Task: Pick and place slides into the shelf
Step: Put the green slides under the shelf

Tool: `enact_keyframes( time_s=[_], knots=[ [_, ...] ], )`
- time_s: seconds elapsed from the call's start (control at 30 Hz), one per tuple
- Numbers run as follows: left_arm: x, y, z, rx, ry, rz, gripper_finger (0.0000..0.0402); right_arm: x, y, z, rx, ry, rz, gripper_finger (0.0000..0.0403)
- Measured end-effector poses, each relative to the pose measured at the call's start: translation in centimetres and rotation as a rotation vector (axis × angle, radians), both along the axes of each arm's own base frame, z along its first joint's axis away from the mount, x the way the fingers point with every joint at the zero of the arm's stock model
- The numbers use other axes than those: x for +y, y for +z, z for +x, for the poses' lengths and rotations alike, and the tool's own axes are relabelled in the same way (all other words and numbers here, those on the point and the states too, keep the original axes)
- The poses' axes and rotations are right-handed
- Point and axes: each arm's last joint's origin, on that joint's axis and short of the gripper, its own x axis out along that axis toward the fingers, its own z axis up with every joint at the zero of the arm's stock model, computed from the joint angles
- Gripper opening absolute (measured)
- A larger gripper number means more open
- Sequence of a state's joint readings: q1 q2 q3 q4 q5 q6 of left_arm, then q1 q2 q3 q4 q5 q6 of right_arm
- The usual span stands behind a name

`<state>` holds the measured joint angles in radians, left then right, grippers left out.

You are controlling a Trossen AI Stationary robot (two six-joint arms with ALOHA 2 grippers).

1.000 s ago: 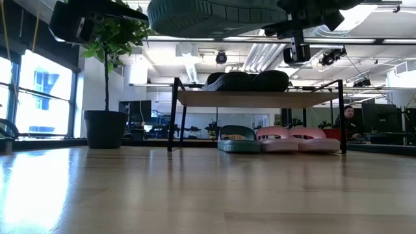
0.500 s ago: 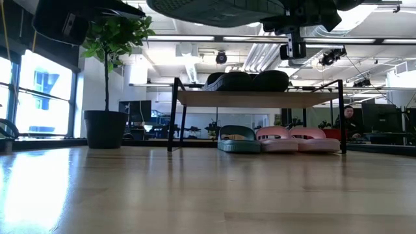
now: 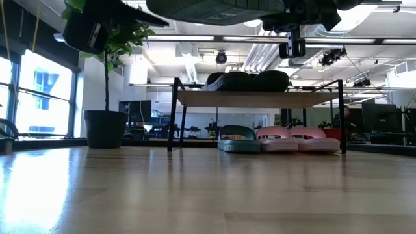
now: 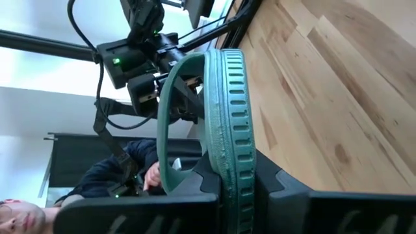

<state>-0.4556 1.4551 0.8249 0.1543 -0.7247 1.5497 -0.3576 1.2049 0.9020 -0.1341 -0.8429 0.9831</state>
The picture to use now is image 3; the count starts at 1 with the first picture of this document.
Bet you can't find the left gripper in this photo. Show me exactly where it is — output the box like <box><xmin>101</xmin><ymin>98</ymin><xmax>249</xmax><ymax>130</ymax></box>
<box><xmin>83</xmin><ymin>0</ymin><xmax>170</xmax><ymax>28</ymax></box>

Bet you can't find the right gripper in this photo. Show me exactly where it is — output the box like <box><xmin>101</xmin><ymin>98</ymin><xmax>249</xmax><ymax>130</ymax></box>
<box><xmin>261</xmin><ymin>0</ymin><xmax>342</xmax><ymax>34</ymax></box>

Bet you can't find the black rubber slide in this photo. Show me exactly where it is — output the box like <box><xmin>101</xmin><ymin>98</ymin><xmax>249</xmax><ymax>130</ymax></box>
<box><xmin>201</xmin><ymin>71</ymin><xmax>255</xmax><ymax>92</ymax></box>
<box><xmin>252</xmin><ymin>70</ymin><xmax>291</xmax><ymax>92</ymax></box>

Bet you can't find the green rubber slide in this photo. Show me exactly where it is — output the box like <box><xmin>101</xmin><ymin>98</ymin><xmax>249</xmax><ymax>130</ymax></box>
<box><xmin>216</xmin><ymin>125</ymin><xmax>262</xmax><ymax>154</ymax></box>
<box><xmin>145</xmin><ymin>0</ymin><xmax>289</xmax><ymax>27</ymax></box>

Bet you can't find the pink rubber slide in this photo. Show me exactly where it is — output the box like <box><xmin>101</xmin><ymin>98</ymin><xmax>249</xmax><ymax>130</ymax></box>
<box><xmin>255</xmin><ymin>126</ymin><xmax>300</xmax><ymax>153</ymax></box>
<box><xmin>288</xmin><ymin>126</ymin><xmax>341</xmax><ymax>153</ymax></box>

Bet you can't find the black rig crossbar with lights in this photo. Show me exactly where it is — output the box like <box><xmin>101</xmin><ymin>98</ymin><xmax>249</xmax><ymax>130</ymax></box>
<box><xmin>142</xmin><ymin>34</ymin><xmax>416</xmax><ymax>46</ymax></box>

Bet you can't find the round black ceiling fixture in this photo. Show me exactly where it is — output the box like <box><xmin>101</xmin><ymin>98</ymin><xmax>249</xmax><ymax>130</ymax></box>
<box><xmin>214</xmin><ymin>50</ymin><xmax>228</xmax><ymax>65</ymax></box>

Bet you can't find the black computer monitor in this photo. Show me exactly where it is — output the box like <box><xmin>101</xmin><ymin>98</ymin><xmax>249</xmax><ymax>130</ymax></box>
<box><xmin>118</xmin><ymin>99</ymin><xmax>153</xmax><ymax>123</ymax></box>
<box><xmin>361</xmin><ymin>103</ymin><xmax>404</xmax><ymax>133</ymax></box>

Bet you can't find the green plant in black pot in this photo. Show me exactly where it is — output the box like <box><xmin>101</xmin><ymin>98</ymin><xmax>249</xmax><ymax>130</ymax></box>
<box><xmin>61</xmin><ymin>0</ymin><xmax>157</xmax><ymax>150</ymax></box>

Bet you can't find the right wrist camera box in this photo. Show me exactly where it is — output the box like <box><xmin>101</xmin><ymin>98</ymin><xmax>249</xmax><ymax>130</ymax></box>
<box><xmin>278</xmin><ymin>29</ymin><xmax>307</xmax><ymax>60</ymax></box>

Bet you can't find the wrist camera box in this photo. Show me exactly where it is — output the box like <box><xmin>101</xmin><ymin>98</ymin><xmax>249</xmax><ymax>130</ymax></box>
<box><xmin>278</xmin><ymin>29</ymin><xmax>307</xmax><ymax>60</ymax></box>
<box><xmin>62</xmin><ymin>18</ymin><xmax>109</xmax><ymax>55</ymax></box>

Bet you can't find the black overhead camera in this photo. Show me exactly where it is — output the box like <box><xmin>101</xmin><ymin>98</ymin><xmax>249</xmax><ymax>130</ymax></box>
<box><xmin>319</xmin><ymin>46</ymin><xmax>348</xmax><ymax>67</ymax></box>

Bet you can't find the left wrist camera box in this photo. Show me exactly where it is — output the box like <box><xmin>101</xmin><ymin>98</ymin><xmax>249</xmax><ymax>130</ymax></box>
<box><xmin>62</xmin><ymin>18</ymin><xmax>109</xmax><ymax>55</ymax></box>

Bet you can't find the wooden shelf black metal frame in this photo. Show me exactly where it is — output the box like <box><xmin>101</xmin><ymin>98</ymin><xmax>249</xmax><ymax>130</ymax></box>
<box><xmin>166</xmin><ymin>77</ymin><xmax>347</xmax><ymax>155</ymax></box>

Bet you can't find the black aluminium table frame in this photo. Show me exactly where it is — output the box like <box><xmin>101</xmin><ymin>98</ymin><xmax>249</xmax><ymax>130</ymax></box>
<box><xmin>0</xmin><ymin>138</ymin><xmax>416</xmax><ymax>157</ymax></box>

